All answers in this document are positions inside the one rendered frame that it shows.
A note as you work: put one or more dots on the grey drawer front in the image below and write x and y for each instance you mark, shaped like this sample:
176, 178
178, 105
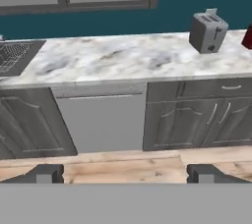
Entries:
215, 87

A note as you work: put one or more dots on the dark sink basin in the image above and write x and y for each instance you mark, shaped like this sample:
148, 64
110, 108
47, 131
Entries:
16, 57

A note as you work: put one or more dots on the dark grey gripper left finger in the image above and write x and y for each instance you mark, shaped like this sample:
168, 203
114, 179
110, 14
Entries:
46, 173

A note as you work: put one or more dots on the grey cupboard door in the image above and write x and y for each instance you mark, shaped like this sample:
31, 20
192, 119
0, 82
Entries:
31, 123
178, 123
229, 121

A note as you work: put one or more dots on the grey dishwasher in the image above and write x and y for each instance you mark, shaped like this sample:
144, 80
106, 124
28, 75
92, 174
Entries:
100, 121

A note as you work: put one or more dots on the grey toaster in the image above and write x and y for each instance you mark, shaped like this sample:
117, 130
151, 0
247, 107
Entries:
207, 31

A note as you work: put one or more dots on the dark red object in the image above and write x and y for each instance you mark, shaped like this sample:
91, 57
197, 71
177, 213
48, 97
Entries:
247, 38

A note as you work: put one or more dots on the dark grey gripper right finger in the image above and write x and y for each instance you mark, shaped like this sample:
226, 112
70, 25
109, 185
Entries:
203, 173

